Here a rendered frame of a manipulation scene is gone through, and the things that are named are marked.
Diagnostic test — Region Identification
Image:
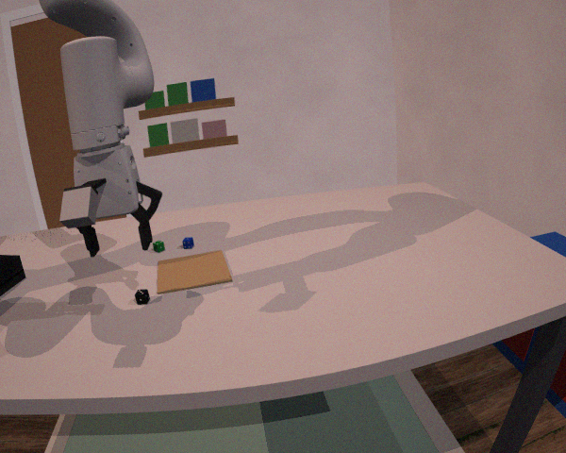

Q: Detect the tan flat mat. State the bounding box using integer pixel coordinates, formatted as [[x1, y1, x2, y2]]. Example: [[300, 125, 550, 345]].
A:
[[158, 250, 233, 294]]

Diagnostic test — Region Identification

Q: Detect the blue die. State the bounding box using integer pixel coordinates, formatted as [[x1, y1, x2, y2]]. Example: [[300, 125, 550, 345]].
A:
[[182, 237, 194, 249]]

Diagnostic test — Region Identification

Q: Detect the black die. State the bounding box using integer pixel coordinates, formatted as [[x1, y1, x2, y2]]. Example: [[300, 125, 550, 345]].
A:
[[135, 290, 150, 305]]

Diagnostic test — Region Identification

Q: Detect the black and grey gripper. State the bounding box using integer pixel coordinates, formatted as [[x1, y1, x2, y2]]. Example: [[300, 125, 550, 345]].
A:
[[74, 143, 162, 257]]

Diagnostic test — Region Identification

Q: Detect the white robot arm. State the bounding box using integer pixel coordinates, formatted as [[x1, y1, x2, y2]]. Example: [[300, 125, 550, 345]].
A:
[[39, 0, 154, 228]]

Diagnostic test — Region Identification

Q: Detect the green die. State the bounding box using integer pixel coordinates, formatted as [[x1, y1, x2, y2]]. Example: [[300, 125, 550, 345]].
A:
[[153, 241, 165, 252]]

